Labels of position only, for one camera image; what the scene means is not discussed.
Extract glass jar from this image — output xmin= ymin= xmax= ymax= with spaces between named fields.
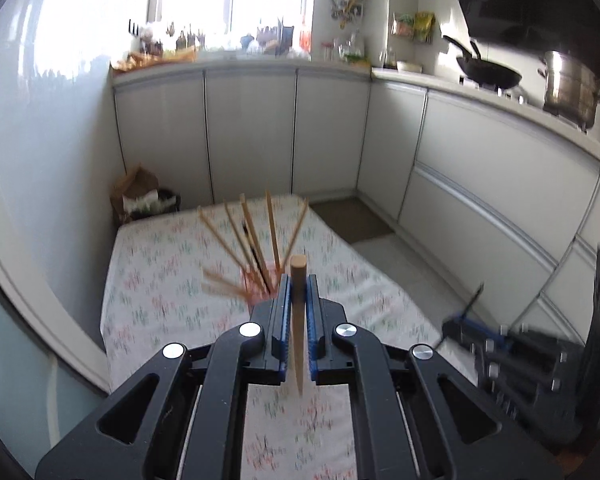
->
xmin=346 ymin=34 xmax=370 ymax=64

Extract bunch of wooden chopsticks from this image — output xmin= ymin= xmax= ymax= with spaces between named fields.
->
xmin=198 ymin=189 xmax=310 ymax=306

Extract cardboard box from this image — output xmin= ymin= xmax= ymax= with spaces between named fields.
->
xmin=110 ymin=164 xmax=162 ymax=224

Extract single wooden chopstick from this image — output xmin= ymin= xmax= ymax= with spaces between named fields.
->
xmin=288 ymin=254 xmax=309 ymax=397

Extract brown floor mat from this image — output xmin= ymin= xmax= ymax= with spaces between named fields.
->
xmin=310 ymin=197 xmax=396 ymax=244

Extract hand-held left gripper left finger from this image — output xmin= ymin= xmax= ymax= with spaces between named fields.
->
xmin=35 ymin=273 xmax=295 ymax=480

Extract black waste bin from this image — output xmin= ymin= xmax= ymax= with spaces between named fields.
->
xmin=152 ymin=188 xmax=182 ymax=214

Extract hanging kitchen tools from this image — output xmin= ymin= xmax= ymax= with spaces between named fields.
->
xmin=331 ymin=0 xmax=367 ymax=30

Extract black chopstick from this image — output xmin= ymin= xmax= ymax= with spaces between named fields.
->
xmin=436 ymin=282 xmax=486 ymax=348
xmin=242 ymin=224 xmax=272 ymax=287

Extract white base cabinet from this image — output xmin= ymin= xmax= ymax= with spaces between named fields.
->
xmin=357 ymin=77 xmax=600 ymax=356
xmin=111 ymin=62 xmax=373 ymax=211

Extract yellow snack packets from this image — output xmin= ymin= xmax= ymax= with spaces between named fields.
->
xmin=392 ymin=11 xmax=437 ymax=44

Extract steel stock pot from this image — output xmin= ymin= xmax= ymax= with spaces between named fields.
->
xmin=537 ymin=50 xmax=600 ymax=130

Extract floral printed cloth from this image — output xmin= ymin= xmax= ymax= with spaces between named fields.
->
xmin=100 ymin=194 xmax=473 ymax=480

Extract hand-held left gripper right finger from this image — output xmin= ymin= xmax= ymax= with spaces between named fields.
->
xmin=305 ymin=274 xmax=563 ymax=480

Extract pink perforated utensil holder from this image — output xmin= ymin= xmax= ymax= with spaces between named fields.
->
xmin=242 ymin=267 xmax=284 ymax=311

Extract black range hood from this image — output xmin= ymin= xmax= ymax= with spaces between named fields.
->
xmin=439 ymin=0 xmax=600 ymax=83

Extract black wok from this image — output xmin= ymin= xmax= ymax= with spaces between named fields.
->
xmin=442 ymin=35 xmax=524 ymax=92

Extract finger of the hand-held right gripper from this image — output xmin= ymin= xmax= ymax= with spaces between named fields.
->
xmin=441 ymin=310 xmax=588 ymax=363
xmin=475 ymin=347 xmax=588 ymax=442

